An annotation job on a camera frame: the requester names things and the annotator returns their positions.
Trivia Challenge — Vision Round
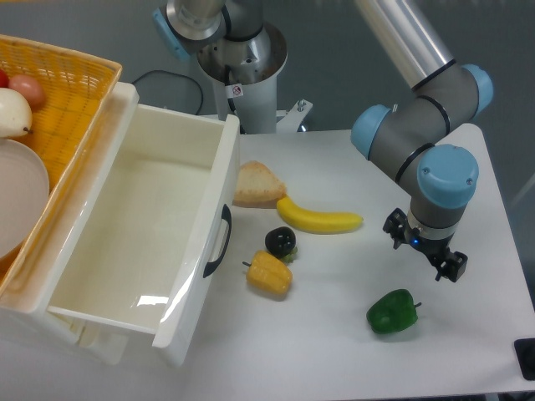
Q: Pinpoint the white plastic drawer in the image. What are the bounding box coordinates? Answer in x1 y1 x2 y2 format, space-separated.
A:
48 105 240 367

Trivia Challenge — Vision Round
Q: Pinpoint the yellow woven basket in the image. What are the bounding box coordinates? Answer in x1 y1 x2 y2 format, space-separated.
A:
1 35 122 289

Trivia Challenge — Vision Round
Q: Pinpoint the yellow bell pepper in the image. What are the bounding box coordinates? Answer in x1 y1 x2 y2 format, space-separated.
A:
242 251 293 300

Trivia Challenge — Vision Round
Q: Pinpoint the white pear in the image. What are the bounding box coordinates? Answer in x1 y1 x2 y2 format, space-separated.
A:
0 88 33 138

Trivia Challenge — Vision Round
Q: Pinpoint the green bell pepper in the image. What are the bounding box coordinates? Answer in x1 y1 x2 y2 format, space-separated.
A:
366 289 421 334

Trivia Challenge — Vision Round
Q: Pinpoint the bread slice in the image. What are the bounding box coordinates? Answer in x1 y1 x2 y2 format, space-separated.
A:
233 160 287 208

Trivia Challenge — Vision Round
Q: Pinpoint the black mangosteen fruit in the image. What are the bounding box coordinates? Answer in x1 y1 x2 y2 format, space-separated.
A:
264 226 298 263

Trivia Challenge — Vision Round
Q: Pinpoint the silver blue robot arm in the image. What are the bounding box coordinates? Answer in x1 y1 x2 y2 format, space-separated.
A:
152 1 493 282

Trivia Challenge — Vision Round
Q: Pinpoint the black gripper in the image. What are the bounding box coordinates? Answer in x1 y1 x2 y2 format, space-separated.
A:
383 208 468 282

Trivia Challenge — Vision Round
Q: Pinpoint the white plate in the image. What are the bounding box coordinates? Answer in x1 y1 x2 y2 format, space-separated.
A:
1 139 49 257

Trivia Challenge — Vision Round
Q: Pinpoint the white drawer cabinet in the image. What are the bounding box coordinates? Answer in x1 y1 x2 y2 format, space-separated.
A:
1 83 139 364

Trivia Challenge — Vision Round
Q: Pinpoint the yellow banana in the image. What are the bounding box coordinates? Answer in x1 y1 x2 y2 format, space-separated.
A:
276 196 364 234

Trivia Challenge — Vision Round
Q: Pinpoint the black cable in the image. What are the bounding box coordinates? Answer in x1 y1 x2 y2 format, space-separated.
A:
130 69 205 115

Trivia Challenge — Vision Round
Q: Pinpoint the red fruit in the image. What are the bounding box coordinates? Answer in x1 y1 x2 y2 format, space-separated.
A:
0 69 9 88

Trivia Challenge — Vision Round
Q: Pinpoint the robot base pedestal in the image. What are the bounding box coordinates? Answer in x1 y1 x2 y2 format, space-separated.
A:
197 23 313 135

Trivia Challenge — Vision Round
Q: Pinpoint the black corner object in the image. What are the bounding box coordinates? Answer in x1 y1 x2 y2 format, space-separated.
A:
513 338 535 381

